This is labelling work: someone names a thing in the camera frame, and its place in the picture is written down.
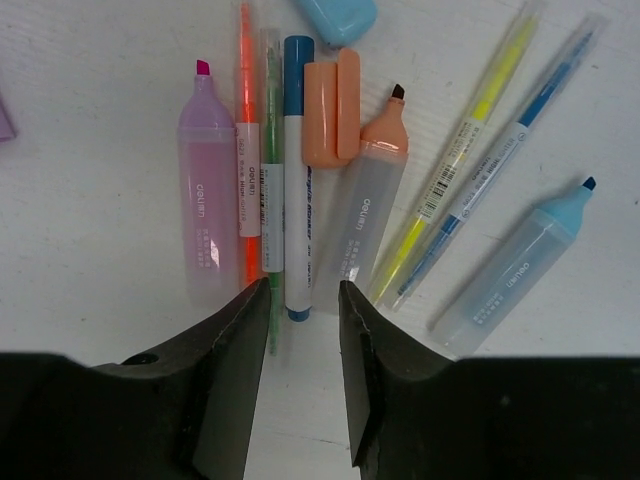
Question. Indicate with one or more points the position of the thin orange highlighter pen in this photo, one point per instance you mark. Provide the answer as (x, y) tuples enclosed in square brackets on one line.
[(248, 143)]

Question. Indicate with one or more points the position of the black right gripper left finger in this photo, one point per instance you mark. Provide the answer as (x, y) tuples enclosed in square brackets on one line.
[(183, 409)]

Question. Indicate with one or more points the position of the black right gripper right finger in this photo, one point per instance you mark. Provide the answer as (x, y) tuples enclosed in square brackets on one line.
[(415, 414)]

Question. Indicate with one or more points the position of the light blue highlighter body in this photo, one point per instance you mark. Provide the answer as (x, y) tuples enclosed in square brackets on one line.
[(535, 246)]

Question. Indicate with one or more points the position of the light blue highlighter cap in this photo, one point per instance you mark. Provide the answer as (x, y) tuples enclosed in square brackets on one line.
[(339, 23)]

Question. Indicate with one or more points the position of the thin yellow highlighter pen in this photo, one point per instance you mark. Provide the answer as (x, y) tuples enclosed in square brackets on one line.
[(437, 188)]

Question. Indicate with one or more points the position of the thin green highlighter pen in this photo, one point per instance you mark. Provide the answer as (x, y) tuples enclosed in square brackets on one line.
[(272, 177)]

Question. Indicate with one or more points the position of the thin blue highlighter pen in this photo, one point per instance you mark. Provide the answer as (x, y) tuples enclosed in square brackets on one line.
[(548, 86)]

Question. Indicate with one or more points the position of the purple highlighter cap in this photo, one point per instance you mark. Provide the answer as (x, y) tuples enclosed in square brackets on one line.
[(8, 130)]

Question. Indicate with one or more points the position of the orange highlighter cap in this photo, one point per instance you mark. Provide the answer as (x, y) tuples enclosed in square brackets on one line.
[(331, 120)]

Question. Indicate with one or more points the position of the purple highlighter body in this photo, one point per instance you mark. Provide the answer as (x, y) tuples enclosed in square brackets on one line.
[(208, 183)]

